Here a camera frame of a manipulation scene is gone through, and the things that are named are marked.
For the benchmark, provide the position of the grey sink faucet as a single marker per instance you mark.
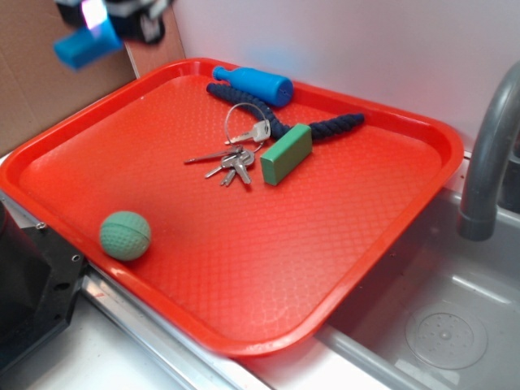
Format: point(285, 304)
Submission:
point(492, 179)

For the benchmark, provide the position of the green rectangular block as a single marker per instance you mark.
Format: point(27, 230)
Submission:
point(286, 154)

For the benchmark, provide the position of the grey toy sink basin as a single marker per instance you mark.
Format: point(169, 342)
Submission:
point(437, 311)

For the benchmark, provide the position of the green dimpled ball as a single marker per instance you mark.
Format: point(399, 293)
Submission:
point(125, 235)

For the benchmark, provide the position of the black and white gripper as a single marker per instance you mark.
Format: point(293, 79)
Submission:
point(137, 20)

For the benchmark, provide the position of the blue plastic bottle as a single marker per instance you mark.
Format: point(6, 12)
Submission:
point(269, 88)

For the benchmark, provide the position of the brown cardboard panel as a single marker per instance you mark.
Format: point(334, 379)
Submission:
point(38, 91)

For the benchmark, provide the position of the blue rectangular block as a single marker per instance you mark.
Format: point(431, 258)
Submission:
point(87, 45)

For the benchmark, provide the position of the silver key bunch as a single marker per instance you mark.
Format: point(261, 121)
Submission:
point(241, 149)

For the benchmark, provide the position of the red plastic tray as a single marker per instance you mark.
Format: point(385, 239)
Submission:
point(245, 270)

